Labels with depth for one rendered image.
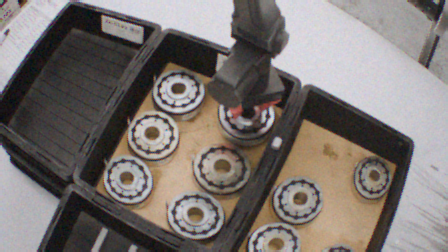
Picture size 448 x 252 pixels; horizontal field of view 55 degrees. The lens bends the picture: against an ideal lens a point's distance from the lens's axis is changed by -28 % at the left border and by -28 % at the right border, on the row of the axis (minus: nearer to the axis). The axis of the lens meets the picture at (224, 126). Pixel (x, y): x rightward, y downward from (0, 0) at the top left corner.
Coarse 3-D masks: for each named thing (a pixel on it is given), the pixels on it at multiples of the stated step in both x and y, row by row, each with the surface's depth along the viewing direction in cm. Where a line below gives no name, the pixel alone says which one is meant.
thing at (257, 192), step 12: (312, 84) 108; (300, 96) 106; (324, 96) 107; (300, 108) 105; (348, 108) 106; (288, 120) 103; (372, 120) 105; (288, 132) 102; (396, 132) 104; (276, 156) 100; (408, 156) 101; (408, 168) 100; (264, 180) 97; (252, 192) 96; (396, 192) 98; (252, 204) 95; (396, 204) 95; (240, 216) 93; (240, 228) 92; (384, 228) 93; (228, 240) 91; (384, 240) 91
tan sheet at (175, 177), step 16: (208, 80) 119; (208, 96) 117; (208, 112) 115; (128, 128) 111; (192, 128) 113; (208, 128) 113; (272, 128) 114; (192, 144) 111; (208, 144) 111; (176, 160) 109; (256, 160) 110; (160, 176) 107; (176, 176) 107; (160, 192) 105; (176, 192) 105; (144, 208) 103; (160, 208) 103; (224, 208) 105; (160, 224) 102; (224, 224) 103
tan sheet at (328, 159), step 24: (312, 144) 113; (336, 144) 113; (288, 168) 110; (312, 168) 110; (336, 168) 110; (336, 192) 107; (264, 216) 104; (336, 216) 105; (360, 216) 105; (312, 240) 102; (336, 240) 102; (360, 240) 102
